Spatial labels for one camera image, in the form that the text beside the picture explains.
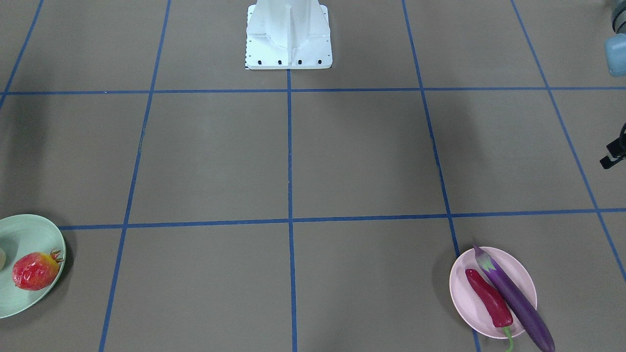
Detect red chili pepper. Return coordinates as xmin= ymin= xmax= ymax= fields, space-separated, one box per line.
xmin=465 ymin=269 xmax=514 ymax=352

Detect purple eggplant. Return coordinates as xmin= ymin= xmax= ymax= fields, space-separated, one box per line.
xmin=472 ymin=244 xmax=556 ymax=352

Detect red pomegranate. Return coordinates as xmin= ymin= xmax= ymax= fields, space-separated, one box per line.
xmin=12 ymin=250 xmax=64 ymax=290

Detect yellow pink peach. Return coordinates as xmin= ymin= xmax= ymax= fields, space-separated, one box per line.
xmin=0 ymin=249 xmax=7 ymax=270

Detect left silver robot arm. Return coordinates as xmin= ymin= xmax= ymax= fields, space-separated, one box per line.
xmin=604 ymin=0 xmax=626 ymax=77

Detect pink plate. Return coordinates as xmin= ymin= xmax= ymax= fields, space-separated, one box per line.
xmin=449 ymin=246 xmax=538 ymax=339

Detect green plate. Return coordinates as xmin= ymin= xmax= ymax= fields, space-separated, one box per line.
xmin=0 ymin=214 xmax=67 ymax=319

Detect white camera pillar base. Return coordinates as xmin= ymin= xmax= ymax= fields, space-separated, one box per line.
xmin=245 ymin=0 xmax=333 ymax=70

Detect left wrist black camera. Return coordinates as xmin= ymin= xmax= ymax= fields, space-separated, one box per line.
xmin=600 ymin=123 xmax=626 ymax=170

